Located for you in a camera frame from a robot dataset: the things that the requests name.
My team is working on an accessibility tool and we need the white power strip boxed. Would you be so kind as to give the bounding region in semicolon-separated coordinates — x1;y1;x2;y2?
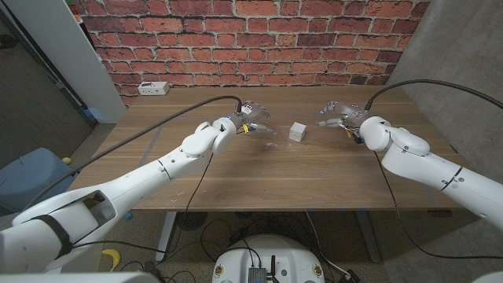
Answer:
137;81;171;97

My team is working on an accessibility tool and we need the white table leg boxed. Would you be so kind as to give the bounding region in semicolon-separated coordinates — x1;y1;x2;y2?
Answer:
155;211;178;261

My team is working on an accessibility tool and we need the white cabinet panel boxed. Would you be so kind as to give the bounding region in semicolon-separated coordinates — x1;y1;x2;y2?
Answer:
3;0;127;124

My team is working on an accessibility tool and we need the clear cellophane sheet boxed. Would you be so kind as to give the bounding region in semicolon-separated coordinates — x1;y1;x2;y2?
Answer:
251;100;335;150

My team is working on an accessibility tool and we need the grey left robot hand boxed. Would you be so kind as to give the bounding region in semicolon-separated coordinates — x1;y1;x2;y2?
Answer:
234;101;277;137

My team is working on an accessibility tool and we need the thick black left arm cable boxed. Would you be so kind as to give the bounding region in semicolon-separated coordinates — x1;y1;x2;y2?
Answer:
23;95;244;211

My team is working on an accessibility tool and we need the dark grey table leg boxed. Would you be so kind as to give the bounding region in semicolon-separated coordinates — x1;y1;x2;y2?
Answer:
355;211;381;263

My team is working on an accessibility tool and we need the small white cube box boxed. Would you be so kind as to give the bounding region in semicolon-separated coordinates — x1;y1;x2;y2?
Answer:
288;121;307;142

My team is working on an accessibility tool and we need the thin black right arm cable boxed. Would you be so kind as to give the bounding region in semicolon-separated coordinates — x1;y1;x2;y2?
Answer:
373;151;503;260

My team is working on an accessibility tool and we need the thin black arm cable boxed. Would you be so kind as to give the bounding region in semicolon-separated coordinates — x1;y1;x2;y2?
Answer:
373;151;503;260
72;153;215;253

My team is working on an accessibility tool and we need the small grey electronics box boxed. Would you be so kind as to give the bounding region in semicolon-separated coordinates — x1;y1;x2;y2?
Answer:
247;266;268;283

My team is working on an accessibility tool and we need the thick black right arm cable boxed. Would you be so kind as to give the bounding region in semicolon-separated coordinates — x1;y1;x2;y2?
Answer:
364;79;503;111

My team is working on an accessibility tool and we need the blue storage bin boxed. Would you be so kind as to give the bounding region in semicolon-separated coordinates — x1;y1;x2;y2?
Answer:
0;147;78;215

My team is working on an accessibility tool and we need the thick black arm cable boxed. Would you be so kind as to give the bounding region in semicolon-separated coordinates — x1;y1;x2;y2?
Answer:
23;95;244;211
364;79;503;111

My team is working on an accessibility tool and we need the yellow curved floor object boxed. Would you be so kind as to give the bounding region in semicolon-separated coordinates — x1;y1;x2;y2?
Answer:
101;248;122;272

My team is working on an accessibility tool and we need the white robot chest rim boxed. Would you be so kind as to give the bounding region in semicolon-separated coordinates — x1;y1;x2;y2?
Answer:
0;272;162;283

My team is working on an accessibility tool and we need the white robot torso base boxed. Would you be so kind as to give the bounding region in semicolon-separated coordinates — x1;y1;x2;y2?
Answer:
211;234;326;283

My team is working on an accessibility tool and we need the white floor cable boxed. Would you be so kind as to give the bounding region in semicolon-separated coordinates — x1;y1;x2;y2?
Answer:
305;211;353;279

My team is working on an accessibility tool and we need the red brick print backdrop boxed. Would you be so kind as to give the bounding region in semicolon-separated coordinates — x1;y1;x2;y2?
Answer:
72;0;431;107

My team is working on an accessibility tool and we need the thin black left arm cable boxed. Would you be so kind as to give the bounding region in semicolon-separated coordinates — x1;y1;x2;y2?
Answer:
72;153;215;253

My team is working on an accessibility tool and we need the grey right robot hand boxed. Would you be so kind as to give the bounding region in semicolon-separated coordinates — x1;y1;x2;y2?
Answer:
316;101;371;131

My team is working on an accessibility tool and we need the round black floor fan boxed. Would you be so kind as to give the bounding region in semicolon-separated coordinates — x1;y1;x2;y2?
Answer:
175;211;208;232

